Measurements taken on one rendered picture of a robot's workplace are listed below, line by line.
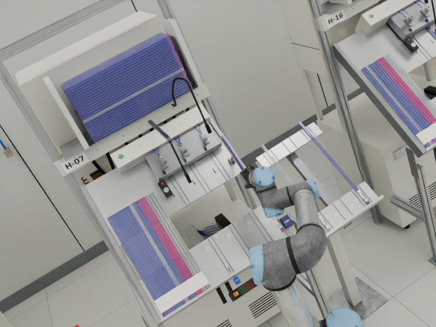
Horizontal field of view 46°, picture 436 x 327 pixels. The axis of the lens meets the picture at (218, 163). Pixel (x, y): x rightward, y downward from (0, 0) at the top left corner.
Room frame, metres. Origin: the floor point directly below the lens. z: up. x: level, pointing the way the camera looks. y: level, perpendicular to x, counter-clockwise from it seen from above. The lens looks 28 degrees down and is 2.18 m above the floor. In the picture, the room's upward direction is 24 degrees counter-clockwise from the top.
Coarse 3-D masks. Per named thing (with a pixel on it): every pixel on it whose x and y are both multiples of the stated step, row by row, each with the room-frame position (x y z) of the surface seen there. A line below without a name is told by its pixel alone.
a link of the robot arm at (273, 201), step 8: (264, 192) 1.61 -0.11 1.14; (272, 192) 1.61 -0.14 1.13; (280, 192) 1.60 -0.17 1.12; (264, 200) 1.61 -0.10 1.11; (272, 200) 1.59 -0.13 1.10; (280, 200) 1.58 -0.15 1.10; (288, 200) 1.57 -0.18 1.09; (264, 208) 1.60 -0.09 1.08; (272, 208) 1.58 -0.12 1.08; (280, 208) 1.58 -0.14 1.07; (272, 216) 1.57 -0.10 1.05
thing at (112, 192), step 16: (208, 160) 2.16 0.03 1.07; (224, 160) 2.15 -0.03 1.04; (112, 176) 2.19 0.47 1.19; (128, 176) 2.17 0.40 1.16; (144, 176) 2.16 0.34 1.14; (176, 176) 2.13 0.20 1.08; (192, 176) 2.12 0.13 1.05; (208, 176) 2.11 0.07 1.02; (224, 176) 2.09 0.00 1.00; (96, 192) 2.15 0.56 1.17; (112, 192) 2.13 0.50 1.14; (128, 192) 2.12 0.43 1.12; (144, 192) 2.11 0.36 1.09; (160, 192) 2.09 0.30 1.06; (176, 192) 2.08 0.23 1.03; (192, 192) 2.07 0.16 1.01; (208, 192) 2.06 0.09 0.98; (112, 208) 2.08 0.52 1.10; (176, 208) 2.03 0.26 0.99
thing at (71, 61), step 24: (120, 24) 2.64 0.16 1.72; (144, 24) 2.44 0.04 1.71; (72, 48) 2.59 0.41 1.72; (96, 48) 2.39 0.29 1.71; (120, 48) 2.41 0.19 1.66; (24, 72) 2.53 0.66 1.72; (48, 72) 2.33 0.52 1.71; (72, 72) 2.35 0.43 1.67; (48, 96) 2.32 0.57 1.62; (48, 120) 2.31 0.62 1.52; (168, 120) 2.42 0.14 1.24; (96, 168) 2.33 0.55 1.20
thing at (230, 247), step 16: (256, 208) 1.96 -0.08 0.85; (240, 224) 1.92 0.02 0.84; (256, 224) 1.91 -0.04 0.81; (272, 224) 1.89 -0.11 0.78; (208, 240) 1.89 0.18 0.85; (224, 240) 1.88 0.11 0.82; (240, 240) 1.87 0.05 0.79; (256, 240) 1.86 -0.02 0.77; (272, 240) 1.84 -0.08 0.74; (208, 256) 1.85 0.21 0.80; (224, 256) 1.83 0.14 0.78; (240, 256) 1.82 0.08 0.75; (208, 272) 1.80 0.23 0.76; (224, 272) 1.78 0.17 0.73; (144, 288) 1.80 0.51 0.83
